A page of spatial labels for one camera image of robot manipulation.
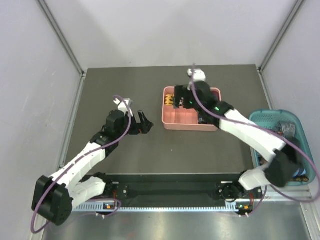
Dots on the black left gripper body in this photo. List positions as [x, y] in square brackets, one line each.
[134, 129]

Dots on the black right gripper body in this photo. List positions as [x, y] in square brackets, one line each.
[183, 92]

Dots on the yellow patterned necktie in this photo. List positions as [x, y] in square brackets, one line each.
[169, 100]

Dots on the pink compartment organizer box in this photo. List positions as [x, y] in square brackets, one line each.
[181, 119]

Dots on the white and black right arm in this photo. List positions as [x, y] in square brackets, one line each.
[282, 160]

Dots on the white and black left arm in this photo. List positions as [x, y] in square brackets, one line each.
[57, 195]

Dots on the maroon rolled tie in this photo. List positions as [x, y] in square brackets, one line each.
[216, 95]

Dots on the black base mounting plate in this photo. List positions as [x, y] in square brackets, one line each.
[176, 190]

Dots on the teal perforated plastic basket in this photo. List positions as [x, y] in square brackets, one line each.
[269, 118]

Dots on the blue striped rolled tie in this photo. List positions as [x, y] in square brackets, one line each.
[300, 172]

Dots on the brown paisley rolled tie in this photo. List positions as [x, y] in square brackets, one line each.
[300, 179]

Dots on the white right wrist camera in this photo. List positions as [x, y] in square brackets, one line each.
[196, 75]

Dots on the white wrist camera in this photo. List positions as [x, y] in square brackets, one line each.
[196, 75]
[124, 105]

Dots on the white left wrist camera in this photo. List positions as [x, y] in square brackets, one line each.
[124, 105]

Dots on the left aluminium frame post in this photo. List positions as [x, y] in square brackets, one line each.
[60, 35]

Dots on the aluminium frame post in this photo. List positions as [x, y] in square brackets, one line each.
[298, 4]
[60, 35]

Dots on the right aluminium frame post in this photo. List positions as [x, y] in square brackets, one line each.
[298, 4]

